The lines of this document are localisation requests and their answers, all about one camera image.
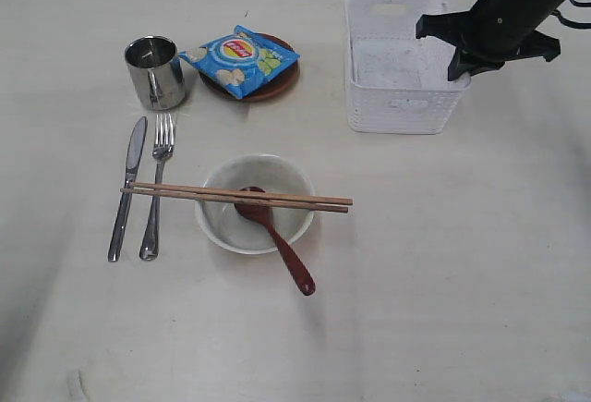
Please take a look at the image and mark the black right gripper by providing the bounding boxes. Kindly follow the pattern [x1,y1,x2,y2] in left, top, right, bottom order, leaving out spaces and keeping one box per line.
[416,0,590,81]

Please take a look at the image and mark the white perforated plastic basket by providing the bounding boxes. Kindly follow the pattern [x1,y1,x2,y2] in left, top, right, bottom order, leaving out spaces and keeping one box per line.
[344,0,471,135]

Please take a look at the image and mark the brown wooden plate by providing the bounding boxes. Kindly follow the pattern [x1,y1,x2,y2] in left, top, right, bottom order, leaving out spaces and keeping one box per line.
[198,32,299,102]

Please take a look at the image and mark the blue chips bag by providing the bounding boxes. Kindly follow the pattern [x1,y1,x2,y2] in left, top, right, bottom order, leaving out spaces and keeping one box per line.
[179,25,299,99]

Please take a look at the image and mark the dark red wooden spoon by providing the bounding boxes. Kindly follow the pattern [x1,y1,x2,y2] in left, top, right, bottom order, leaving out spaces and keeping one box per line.
[235,203,316,296]

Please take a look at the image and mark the brown wooden chopstick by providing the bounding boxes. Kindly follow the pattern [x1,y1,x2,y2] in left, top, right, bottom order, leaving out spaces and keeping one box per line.
[120,189,349,213]
[130,182,353,206]

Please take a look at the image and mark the clear textured glass bowl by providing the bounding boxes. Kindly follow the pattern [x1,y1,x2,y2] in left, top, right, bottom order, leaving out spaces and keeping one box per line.
[196,153,315,255]

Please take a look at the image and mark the grey metal cup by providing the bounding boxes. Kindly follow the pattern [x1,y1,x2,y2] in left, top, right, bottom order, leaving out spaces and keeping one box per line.
[124,36,186,112]

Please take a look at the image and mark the silver table knife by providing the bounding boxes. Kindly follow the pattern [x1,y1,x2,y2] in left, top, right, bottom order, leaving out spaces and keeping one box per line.
[107,116,148,262]

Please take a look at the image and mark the silver metal fork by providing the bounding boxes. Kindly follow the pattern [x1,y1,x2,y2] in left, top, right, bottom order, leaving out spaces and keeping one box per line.
[139,113,175,262]

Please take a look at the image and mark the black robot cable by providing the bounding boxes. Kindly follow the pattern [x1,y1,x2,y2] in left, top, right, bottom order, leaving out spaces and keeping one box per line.
[551,0,591,30]

